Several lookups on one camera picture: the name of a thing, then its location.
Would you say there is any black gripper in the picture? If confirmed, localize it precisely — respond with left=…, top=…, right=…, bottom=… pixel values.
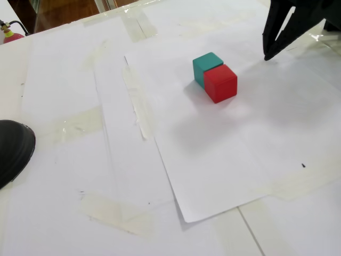
left=262, top=0, right=341, bottom=61

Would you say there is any red cube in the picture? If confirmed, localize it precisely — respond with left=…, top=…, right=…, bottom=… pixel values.
left=203, top=63, right=238, bottom=105

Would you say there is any teal blue cube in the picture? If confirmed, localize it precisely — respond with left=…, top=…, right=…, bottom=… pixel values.
left=192, top=52, right=224, bottom=91

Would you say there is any beige masking tape strip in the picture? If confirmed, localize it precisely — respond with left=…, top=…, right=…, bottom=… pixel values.
left=78, top=191, right=157, bottom=237
left=36, top=106, right=103, bottom=146
left=121, top=10, right=159, bottom=42
left=79, top=39, right=111, bottom=71
left=121, top=66, right=155, bottom=140

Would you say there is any white paper sheet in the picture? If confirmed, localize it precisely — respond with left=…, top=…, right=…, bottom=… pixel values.
left=93, top=57, right=178, bottom=214
left=124, top=21, right=341, bottom=224

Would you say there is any brown wooden cabinet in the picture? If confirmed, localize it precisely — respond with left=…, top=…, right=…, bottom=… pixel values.
left=7, top=0, right=107, bottom=34

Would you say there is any red fire extinguisher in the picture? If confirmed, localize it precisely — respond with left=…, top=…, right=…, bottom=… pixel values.
left=0, top=19, right=30, bottom=45

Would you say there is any black round dome base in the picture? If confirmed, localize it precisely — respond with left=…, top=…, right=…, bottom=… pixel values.
left=0, top=119, right=37, bottom=190

